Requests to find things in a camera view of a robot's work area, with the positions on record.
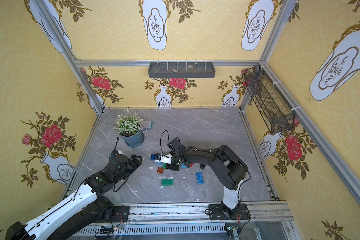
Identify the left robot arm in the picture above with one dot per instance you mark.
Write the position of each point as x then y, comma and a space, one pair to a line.
83, 207

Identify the grey wall tray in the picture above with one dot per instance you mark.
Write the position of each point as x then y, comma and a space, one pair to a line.
182, 69

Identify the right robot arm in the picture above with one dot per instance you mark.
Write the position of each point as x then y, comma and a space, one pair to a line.
228, 167

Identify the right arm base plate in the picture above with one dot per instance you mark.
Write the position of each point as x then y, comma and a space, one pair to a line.
222, 212

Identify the long blue lego brick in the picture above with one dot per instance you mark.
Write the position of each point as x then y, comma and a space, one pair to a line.
199, 178

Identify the black wire mesh basket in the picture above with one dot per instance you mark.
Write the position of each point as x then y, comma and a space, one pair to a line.
272, 106

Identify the brown lego brick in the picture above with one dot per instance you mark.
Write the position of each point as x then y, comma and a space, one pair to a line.
160, 170

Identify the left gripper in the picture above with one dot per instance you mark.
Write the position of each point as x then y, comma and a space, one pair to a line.
131, 162

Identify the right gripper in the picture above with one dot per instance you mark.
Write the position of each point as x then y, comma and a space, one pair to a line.
174, 160

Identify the aluminium rail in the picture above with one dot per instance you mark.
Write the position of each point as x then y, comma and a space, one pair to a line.
193, 218

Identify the long green lego brick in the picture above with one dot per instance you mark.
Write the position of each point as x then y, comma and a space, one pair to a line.
167, 182

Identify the grey teal sponge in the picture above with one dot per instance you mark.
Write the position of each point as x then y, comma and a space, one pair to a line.
147, 125

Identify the potted plant grey pot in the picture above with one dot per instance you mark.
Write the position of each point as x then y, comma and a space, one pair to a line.
130, 129

